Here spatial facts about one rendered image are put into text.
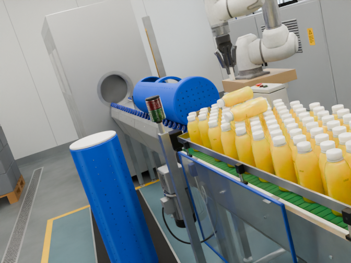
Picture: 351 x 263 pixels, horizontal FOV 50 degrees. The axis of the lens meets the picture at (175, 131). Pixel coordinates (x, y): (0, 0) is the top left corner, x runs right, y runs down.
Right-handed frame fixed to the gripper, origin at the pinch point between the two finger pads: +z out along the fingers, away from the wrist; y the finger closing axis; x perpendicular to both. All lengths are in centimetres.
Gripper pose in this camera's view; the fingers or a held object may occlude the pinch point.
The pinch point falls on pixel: (231, 73)
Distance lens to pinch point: 199.7
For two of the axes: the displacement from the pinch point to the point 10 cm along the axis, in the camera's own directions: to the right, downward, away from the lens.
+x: 3.5, 1.3, -9.3
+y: -9.0, 3.3, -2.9
